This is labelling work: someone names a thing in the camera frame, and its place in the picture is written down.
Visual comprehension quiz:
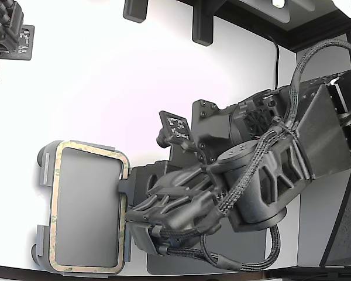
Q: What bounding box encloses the flat dark grey pad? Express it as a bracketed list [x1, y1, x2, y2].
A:
[146, 225, 267, 276]

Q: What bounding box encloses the black wrist camera with tag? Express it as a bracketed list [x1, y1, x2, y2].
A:
[155, 110, 200, 153]

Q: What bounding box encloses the thin black cable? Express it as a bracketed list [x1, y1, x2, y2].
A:
[264, 33, 281, 90]

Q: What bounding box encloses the long black bracket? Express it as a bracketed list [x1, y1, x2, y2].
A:
[192, 0, 215, 47]

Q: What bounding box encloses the black overhead shelf structure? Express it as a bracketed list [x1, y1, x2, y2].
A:
[175, 0, 351, 54]

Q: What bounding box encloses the rectangular frame with yellowish tape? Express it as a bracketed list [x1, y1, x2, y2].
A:
[48, 141, 130, 273]

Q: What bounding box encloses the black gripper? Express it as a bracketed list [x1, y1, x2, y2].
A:
[118, 160, 223, 259]

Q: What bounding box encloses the grey holder with black legs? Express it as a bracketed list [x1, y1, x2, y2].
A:
[36, 139, 135, 279]

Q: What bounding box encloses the black diagonal strut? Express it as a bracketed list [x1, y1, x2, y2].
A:
[319, 166, 351, 268]

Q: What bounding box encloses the black braided cable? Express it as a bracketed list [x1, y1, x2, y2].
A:
[199, 224, 282, 272]
[218, 39, 351, 216]

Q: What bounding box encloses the short black bracket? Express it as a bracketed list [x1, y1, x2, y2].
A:
[122, 0, 149, 23]

